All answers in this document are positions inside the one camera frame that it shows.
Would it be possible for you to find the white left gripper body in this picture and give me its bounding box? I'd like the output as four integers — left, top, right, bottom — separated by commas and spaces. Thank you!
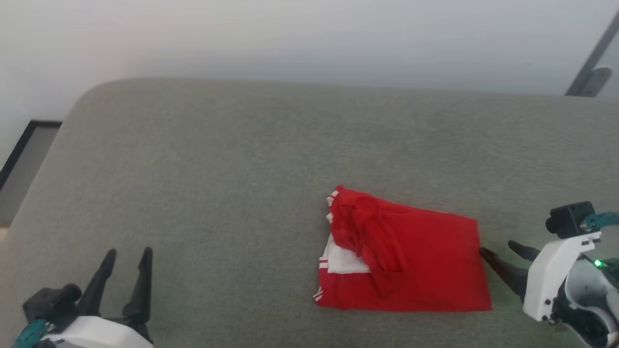
41, 315, 154, 348

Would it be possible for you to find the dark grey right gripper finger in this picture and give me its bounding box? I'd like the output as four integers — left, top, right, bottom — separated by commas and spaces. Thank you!
479, 247, 529, 299
507, 240, 542, 264

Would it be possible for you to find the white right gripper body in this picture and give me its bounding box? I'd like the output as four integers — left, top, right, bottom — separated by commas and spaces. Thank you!
522, 231, 603, 323

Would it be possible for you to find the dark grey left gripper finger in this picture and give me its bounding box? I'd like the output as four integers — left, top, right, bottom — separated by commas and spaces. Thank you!
76, 248, 117, 319
121, 246, 154, 325

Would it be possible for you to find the red and white garment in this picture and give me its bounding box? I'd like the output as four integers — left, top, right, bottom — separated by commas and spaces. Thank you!
312, 185, 493, 313

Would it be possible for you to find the black framed grey panel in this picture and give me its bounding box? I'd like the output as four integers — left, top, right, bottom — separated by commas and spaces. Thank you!
0, 119, 63, 228

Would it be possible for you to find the grey fabric sofa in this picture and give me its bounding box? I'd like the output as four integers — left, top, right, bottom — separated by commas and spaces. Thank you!
0, 77, 619, 348

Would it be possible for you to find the dark grey metal bar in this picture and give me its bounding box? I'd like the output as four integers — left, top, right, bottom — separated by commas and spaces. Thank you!
565, 10, 619, 98

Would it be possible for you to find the black cable with teal plug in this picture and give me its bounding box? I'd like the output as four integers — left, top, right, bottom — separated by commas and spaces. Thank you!
14, 319, 49, 348
580, 211, 619, 232

